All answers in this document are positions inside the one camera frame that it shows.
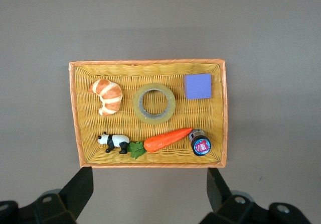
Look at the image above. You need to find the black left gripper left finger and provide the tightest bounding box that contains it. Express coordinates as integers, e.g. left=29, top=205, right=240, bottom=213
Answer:
left=0, top=166, right=94, bottom=224

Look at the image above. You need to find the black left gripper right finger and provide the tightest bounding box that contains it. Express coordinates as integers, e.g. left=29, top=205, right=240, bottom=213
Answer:
left=200, top=167, right=313, bottom=224

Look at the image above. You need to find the clear yellowish tape roll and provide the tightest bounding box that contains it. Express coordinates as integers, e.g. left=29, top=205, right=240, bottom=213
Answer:
left=133, top=82, right=177, bottom=125

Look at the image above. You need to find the yellow wicker basket orange rim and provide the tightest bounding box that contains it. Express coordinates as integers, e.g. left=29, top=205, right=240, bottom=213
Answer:
left=69, top=59, right=228, bottom=169

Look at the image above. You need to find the small bottle with blue lid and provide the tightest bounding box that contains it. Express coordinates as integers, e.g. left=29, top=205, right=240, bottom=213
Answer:
left=188, top=129, right=212, bottom=157

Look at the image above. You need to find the toy panda figure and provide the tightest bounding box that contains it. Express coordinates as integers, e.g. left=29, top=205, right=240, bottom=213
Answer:
left=97, top=131, right=130, bottom=155

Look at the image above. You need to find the toy carrot with green leaves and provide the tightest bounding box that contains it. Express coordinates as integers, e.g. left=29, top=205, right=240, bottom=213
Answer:
left=126, top=127, right=193, bottom=160

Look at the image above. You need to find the toy croissant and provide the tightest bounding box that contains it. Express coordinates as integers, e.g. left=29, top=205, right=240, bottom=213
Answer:
left=88, top=78, right=123, bottom=117

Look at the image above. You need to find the purple foam cube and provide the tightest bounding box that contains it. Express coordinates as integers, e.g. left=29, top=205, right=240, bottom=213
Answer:
left=183, top=73, right=213, bottom=100

